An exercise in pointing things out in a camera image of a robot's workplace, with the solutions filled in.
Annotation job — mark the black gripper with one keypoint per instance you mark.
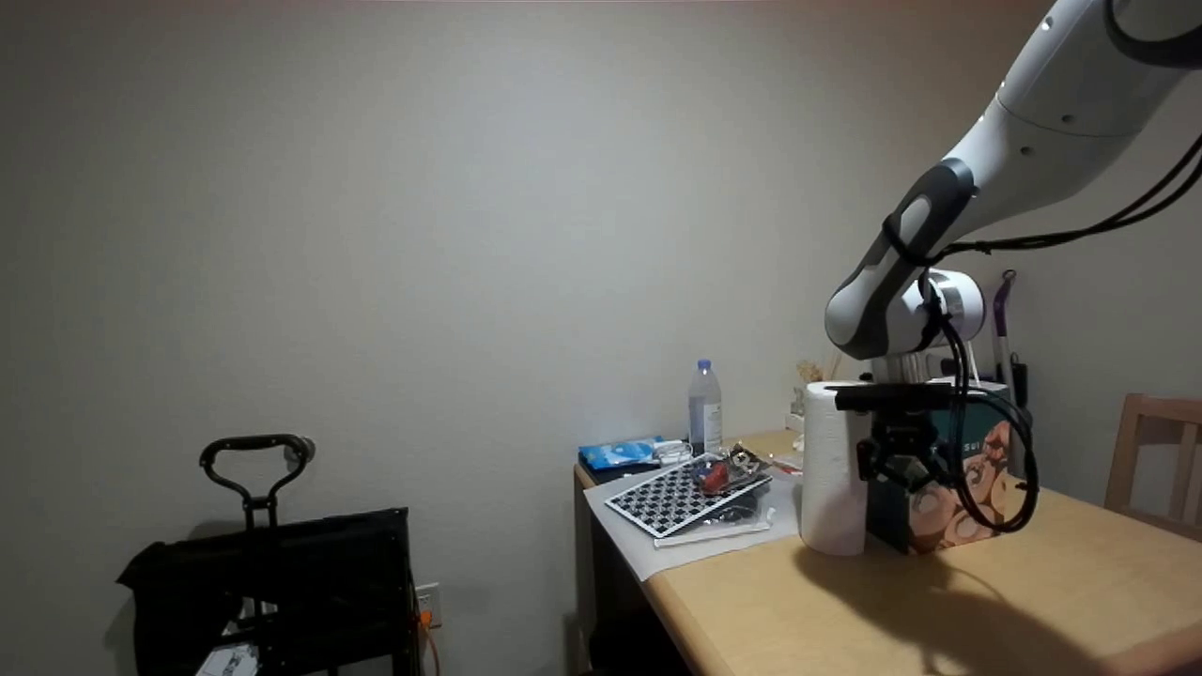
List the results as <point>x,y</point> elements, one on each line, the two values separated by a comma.
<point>898,449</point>

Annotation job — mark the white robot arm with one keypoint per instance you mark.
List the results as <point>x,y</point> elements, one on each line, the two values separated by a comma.
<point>1076,93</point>

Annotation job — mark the green white paper bag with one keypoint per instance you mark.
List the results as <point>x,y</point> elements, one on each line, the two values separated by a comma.
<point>984,480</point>

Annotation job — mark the white paper towel roll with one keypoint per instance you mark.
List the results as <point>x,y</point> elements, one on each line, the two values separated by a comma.
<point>833,489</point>

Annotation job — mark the white flat box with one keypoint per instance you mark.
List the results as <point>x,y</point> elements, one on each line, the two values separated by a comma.
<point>753,519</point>

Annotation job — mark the red blue small toy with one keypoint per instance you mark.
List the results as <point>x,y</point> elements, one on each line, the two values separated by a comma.
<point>714,477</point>

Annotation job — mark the clear plastic water bottle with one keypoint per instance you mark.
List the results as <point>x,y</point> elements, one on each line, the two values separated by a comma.
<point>705,409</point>

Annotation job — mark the checkerboard calibration board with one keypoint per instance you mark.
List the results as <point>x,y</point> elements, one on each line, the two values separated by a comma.
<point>670,502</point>

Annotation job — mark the wooden chair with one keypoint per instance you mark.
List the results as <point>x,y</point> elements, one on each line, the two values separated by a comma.
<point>1157,463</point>

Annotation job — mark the blue tissue pack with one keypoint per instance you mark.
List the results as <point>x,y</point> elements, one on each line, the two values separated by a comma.
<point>612,460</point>

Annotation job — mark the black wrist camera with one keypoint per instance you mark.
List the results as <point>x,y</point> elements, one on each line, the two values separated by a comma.
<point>898,395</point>

